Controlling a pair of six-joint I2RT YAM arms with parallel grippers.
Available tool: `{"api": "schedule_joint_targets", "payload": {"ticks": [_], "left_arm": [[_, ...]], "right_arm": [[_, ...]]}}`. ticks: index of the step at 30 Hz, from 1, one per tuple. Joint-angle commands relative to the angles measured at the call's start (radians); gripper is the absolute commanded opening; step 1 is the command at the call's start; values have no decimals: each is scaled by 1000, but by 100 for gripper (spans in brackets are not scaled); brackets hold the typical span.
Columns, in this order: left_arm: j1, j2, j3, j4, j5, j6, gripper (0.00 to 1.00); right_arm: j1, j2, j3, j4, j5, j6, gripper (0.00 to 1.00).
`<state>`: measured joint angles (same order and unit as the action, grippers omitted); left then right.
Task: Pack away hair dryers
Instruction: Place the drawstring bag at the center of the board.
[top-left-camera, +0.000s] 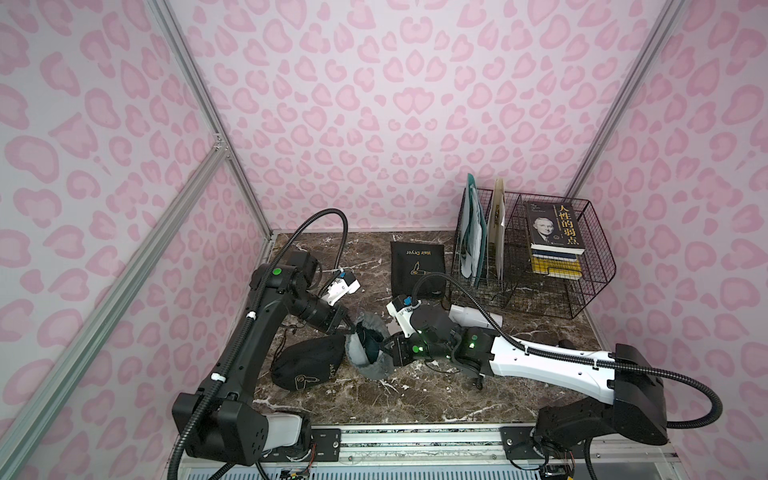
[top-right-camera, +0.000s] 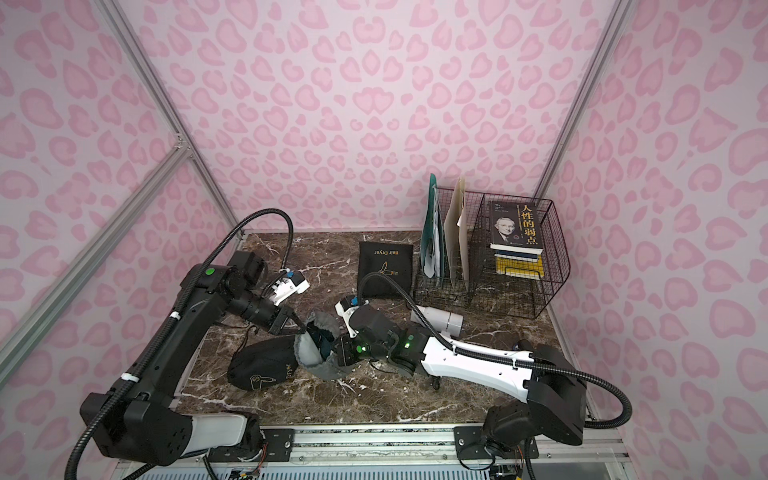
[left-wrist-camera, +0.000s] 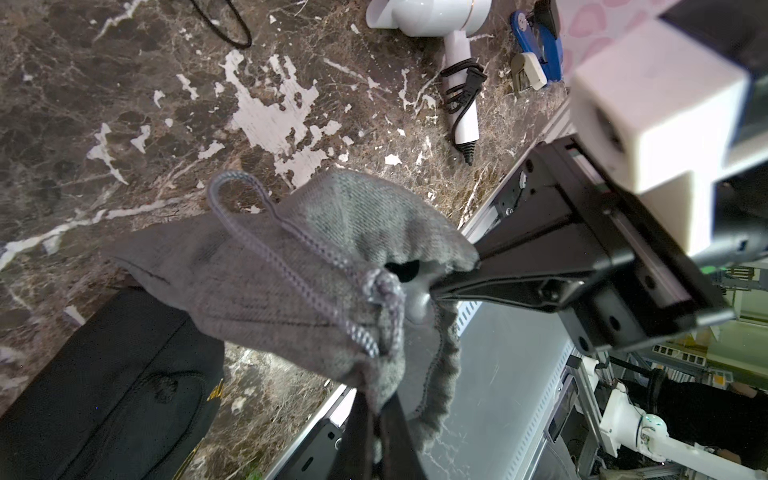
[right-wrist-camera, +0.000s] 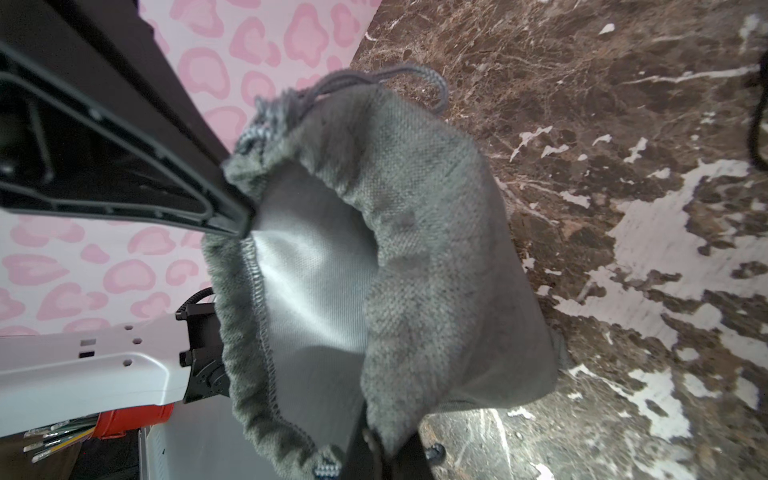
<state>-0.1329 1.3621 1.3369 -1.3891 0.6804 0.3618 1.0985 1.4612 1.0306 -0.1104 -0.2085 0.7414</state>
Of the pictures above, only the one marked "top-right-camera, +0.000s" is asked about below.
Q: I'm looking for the grey hair dryer pouch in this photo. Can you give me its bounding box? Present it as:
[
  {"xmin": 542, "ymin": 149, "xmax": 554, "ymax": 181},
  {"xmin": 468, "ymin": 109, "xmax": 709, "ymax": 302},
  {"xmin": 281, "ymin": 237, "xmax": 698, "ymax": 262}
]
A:
[{"xmin": 294, "ymin": 310, "xmax": 354, "ymax": 381}]

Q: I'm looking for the black pouch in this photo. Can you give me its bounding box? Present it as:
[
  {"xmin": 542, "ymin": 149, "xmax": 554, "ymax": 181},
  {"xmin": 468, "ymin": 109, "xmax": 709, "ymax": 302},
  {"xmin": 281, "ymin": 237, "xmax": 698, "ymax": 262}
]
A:
[
  {"xmin": 226, "ymin": 327, "xmax": 298, "ymax": 391},
  {"xmin": 357, "ymin": 242, "xmax": 413, "ymax": 299}
]

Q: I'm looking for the white hair dryer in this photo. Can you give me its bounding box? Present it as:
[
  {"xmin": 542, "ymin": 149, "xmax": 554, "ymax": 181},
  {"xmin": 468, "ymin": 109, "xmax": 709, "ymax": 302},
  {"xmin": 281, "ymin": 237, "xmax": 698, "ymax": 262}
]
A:
[{"xmin": 410, "ymin": 304, "xmax": 464, "ymax": 391}]

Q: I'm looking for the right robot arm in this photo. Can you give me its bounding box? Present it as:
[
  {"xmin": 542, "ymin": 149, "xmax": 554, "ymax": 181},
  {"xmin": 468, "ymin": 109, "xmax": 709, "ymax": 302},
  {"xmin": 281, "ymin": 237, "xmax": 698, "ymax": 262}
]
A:
[{"xmin": 334, "ymin": 297, "xmax": 586, "ymax": 459}]

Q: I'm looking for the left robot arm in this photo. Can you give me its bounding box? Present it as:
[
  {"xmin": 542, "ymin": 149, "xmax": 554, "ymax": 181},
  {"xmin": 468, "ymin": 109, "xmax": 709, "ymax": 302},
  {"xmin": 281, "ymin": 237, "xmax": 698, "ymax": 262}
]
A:
[{"xmin": 65, "ymin": 251, "xmax": 293, "ymax": 479}]

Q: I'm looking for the yellow striped book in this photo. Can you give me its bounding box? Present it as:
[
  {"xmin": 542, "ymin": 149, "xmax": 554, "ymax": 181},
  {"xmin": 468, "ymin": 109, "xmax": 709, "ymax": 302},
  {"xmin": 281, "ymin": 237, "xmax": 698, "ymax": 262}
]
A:
[{"xmin": 494, "ymin": 252, "xmax": 545, "ymax": 280}]

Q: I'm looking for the black portrait book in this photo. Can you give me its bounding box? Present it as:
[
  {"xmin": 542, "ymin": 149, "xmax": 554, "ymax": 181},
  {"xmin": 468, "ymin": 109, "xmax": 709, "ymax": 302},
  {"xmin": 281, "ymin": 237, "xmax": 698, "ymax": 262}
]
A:
[{"xmin": 489, "ymin": 200, "xmax": 543, "ymax": 255}]

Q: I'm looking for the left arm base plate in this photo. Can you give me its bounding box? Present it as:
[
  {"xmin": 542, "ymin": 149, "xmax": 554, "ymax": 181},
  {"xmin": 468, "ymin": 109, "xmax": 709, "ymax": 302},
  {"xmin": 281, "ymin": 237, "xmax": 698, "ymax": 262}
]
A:
[{"xmin": 208, "ymin": 426, "xmax": 295, "ymax": 463}]

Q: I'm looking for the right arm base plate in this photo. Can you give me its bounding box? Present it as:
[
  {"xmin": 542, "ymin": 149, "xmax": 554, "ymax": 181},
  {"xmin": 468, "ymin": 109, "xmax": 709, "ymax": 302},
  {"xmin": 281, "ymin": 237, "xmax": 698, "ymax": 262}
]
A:
[{"xmin": 453, "ymin": 425, "xmax": 539, "ymax": 463}]

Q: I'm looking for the black wire basket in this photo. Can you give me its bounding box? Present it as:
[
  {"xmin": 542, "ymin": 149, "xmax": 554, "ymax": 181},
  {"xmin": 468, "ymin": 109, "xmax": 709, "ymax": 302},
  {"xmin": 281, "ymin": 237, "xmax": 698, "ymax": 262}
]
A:
[{"xmin": 416, "ymin": 188, "xmax": 571, "ymax": 319}]

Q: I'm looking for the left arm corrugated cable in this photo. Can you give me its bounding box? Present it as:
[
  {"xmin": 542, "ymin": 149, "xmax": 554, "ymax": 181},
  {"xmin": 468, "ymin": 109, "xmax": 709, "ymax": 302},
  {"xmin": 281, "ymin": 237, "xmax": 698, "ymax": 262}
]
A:
[{"xmin": 62, "ymin": 208, "xmax": 295, "ymax": 480}]

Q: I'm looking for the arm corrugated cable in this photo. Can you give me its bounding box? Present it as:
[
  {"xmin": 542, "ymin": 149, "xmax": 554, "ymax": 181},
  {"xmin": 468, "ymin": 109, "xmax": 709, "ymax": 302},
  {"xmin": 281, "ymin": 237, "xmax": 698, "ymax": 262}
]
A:
[
  {"xmin": 358, "ymin": 271, "xmax": 633, "ymax": 430},
  {"xmin": 62, "ymin": 208, "xmax": 295, "ymax": 480}
]

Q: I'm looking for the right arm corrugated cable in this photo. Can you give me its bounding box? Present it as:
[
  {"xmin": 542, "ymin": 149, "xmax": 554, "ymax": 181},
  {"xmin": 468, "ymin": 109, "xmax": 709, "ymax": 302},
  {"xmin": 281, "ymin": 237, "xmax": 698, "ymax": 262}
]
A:
[{"xmin": 358, "ymin": 271, "xmax": 633, "ymax": 430}]

